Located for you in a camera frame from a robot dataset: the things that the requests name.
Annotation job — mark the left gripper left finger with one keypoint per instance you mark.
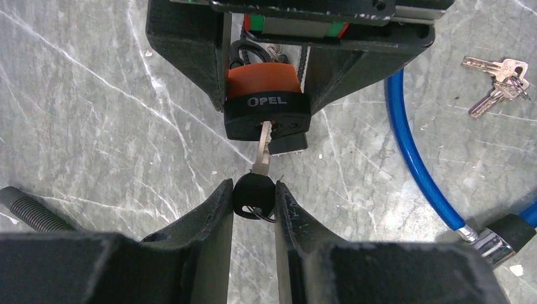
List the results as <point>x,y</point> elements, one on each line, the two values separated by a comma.
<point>187,261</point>

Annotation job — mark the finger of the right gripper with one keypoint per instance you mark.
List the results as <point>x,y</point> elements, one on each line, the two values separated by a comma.
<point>184,54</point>

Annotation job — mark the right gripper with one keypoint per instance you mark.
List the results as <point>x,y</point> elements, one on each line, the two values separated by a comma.
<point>376,38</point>

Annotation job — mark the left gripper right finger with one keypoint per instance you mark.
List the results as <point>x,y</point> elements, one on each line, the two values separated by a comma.
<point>315,265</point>

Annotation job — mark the orange black padlock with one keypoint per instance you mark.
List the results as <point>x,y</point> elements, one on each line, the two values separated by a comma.
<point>266,100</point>

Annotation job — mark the black car key bunch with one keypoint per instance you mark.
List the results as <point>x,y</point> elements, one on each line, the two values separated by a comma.
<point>253,196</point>

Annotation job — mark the silver lock keys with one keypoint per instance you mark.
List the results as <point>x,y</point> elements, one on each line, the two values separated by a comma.
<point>508,82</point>

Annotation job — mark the blue cable lock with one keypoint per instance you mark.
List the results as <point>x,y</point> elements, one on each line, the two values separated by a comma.
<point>497,242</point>

